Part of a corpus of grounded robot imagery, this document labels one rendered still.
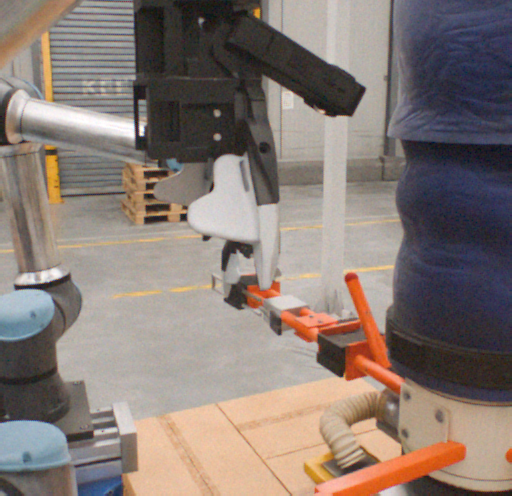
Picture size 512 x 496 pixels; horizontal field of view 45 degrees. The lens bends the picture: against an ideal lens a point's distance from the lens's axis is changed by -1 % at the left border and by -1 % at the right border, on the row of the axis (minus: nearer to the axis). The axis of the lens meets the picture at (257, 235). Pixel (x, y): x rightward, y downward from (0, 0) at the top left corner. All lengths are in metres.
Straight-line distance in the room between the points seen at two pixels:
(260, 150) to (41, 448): 0.46
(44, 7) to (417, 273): 0.46
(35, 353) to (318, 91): 0.89
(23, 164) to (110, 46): 9.13
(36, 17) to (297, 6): 10.81
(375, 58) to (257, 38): 11.58
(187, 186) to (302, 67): 0.14
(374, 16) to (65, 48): 5.46
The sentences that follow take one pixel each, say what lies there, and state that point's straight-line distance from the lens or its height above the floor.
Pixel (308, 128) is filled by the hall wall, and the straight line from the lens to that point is 11.41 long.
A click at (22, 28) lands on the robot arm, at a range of 0.64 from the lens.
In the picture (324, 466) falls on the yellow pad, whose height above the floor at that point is 1.14.
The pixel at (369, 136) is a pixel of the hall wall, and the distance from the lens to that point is 12.00.
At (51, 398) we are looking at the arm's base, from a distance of 1.28.
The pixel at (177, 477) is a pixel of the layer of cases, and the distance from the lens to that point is 1.96.
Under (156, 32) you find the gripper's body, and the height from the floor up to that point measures 1.69.
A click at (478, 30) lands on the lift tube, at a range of 0.65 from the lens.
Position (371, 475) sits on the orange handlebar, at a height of 1.26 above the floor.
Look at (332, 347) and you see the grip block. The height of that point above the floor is 1.26.
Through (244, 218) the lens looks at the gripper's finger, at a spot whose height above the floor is 1.57.
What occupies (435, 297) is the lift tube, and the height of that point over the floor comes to 1.43.
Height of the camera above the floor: 1.65
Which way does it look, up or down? 13 degrees down
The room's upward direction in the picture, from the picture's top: straight up
